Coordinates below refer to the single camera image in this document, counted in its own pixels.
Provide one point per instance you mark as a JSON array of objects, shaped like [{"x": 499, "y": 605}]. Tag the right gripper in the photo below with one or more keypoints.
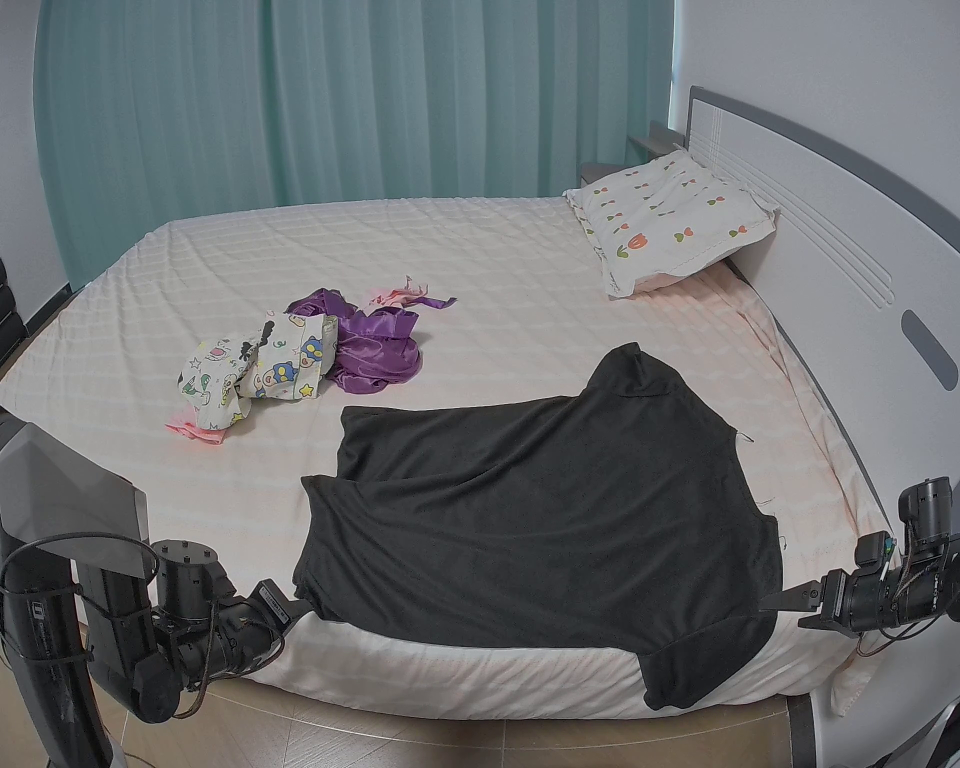
[{"x": 862, "y": 604}]

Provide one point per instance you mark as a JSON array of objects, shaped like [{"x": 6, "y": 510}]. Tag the blue-green curtain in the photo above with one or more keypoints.
[{"x": 337, "y": 97}]

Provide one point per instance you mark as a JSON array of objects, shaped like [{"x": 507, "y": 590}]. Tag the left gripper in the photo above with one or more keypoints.
[{"x": 232, "y": 637}]

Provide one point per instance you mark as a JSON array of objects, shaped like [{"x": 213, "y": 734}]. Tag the pale pink garment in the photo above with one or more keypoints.
[{"x": 397, "y": 292}]

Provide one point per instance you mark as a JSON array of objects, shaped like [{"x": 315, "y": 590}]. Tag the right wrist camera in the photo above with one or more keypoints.
[{"x": 874, "y": 555}]

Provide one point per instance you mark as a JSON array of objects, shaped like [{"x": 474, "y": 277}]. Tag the bed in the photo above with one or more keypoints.
[{"x": 487, "y": 262}]

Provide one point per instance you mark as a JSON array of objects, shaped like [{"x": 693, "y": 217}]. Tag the white printed pillow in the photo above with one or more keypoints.
[{"x": 667, "y": 217}]

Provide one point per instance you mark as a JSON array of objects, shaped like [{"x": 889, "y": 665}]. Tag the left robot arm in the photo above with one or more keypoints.
[{"x": 67, "y": 487}]

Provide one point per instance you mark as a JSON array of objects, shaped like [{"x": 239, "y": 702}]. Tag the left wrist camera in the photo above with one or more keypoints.
[{"x": 275, "y": 601}]

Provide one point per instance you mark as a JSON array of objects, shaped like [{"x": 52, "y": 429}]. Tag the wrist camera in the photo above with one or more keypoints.
[
  {"x": 275, "y": 601},
  {"x": 874, "y": 555}
]

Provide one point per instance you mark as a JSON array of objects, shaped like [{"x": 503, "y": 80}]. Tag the grey bedside table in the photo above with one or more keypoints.
[{"x": 600, "y": 171}]

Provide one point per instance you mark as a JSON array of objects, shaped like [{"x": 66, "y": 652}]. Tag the white printed pyjama top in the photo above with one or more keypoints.
[{"x": 277, "y": 360}]

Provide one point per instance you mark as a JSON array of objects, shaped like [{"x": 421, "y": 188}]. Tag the black T-shirt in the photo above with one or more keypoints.
[{"x": 540, "y": 525}]

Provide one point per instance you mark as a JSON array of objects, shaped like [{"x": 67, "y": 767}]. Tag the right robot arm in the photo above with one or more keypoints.
[{"x": 926, "y": 517}]

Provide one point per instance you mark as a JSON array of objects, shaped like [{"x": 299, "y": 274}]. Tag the purple satin garment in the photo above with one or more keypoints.
[{"x": 375, "y": 345}]

